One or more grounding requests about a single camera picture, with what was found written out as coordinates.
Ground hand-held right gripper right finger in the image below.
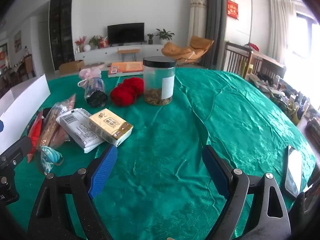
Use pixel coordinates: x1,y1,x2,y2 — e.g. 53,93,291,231
202,145,293,240

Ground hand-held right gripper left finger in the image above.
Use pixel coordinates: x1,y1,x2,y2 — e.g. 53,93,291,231
27,144,118,240

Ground white cardboard box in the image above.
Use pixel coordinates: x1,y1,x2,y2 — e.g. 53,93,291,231
0,74,52,153

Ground yellow tissue pack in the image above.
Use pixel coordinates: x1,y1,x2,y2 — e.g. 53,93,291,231
89,108,134,147

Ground black sequined pouch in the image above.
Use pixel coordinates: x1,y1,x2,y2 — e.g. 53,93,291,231
42,107,53,124

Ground white wet wipes pack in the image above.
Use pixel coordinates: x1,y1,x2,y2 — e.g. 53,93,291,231
55,108,107,153

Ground red yarn ball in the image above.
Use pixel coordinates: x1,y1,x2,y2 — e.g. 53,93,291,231
110,77,145,107

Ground red envelope pack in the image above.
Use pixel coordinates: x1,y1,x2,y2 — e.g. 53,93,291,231
27,110,44,163

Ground blue patterned cloth in bag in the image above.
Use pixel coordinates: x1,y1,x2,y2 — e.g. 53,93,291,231
35,145,65,176

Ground cotton swab pack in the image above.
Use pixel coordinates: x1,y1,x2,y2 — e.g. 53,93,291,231
37,101,73,148

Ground green satin tablecloth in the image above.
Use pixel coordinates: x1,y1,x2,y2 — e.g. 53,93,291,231
7,66,318,240

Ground smartphone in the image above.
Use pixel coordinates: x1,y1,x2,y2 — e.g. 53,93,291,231
284,145,303,198

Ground blue roll of bags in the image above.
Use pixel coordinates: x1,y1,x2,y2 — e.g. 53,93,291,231
84,77,108,108

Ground brown cardboard box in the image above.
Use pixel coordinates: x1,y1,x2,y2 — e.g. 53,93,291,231
59,60,85,75

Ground pink mesh bath pouf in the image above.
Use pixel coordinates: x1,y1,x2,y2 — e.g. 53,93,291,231
79,66,102,87

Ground pile of assorted clutter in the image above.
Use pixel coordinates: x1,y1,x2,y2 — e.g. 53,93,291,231
246,72,320,135

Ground clear jar with black lid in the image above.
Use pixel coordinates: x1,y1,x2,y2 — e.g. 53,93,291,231
142,56,176,106

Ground orange book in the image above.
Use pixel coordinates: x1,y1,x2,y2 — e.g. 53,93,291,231
108,61,145,78

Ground black display cabinet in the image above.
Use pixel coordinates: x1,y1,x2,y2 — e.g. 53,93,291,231
49,0,74,72

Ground red flowers in vase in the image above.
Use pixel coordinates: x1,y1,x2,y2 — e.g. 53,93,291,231
75,36,87,53

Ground dark wooden chair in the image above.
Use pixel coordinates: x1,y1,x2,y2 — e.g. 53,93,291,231
224,41,253,78

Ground white television cabinet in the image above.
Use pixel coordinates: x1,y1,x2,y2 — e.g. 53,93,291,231
74,44,165,61

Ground wooden bench with metal legs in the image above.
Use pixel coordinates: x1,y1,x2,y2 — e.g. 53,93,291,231
117,49,140,62

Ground orange lounge chair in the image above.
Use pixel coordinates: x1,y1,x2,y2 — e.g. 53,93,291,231
161,35,214,67

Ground leafy plant with red flowers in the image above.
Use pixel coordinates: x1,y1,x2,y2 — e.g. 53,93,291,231
89,35,108,49

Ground black flat television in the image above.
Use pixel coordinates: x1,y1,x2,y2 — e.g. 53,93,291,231
107,23,145,45

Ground large green potted plant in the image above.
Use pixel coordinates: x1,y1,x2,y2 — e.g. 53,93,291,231
155,28,175,45

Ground grey curtain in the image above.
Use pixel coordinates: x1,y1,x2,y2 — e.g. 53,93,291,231
201,0,228,70

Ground white standing air conditioner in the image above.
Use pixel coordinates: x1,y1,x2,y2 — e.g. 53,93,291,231
188,0,207,43

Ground white sheer curtain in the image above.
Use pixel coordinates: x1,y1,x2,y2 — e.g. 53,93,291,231
269,0,297,65

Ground red wall hanging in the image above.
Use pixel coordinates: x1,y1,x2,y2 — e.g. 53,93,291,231
227,0,239,20

